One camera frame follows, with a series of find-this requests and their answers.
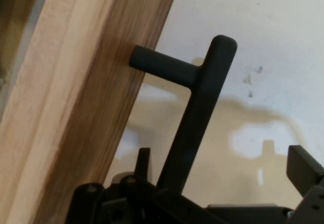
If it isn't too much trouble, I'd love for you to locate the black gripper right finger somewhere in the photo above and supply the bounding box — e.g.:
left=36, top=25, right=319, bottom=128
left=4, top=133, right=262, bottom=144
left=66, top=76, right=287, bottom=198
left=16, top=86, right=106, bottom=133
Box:
left=287, top=144, right=324, bottom=224

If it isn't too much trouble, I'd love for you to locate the wooden drawer with black handle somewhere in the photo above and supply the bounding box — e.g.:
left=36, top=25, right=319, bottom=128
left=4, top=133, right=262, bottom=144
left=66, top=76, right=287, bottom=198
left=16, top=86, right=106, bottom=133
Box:
left=0, top=0, right=238, bottom=224

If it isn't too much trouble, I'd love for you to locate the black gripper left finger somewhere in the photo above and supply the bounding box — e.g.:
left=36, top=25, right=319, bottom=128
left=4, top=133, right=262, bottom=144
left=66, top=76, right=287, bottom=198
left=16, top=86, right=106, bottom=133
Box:
left=133, top=147, right=152, bottom=181

